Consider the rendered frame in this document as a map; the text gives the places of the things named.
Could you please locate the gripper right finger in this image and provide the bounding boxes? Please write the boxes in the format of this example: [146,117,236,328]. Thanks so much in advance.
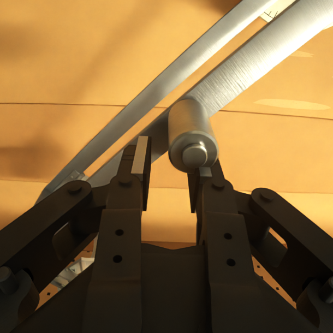
[187,158,333,333]

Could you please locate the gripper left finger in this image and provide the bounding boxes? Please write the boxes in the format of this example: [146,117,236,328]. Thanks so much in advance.
[0,135,152,333]

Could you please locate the steel knee hinge barrel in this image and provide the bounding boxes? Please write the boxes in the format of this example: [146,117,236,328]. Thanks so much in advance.
[168,98,219,175]

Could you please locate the flat steel upright bar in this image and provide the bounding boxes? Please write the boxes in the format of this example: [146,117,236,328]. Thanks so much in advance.
[35,0,297,206]

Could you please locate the rounded steel upright bar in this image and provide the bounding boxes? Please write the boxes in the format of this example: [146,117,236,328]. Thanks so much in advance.
[87,0,333,189]

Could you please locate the white printed paper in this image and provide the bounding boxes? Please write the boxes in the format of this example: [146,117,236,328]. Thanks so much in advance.
[259,9,280,23]

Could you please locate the white angled bracket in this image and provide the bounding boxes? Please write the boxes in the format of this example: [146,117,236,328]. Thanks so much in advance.
[50,234,99,290]

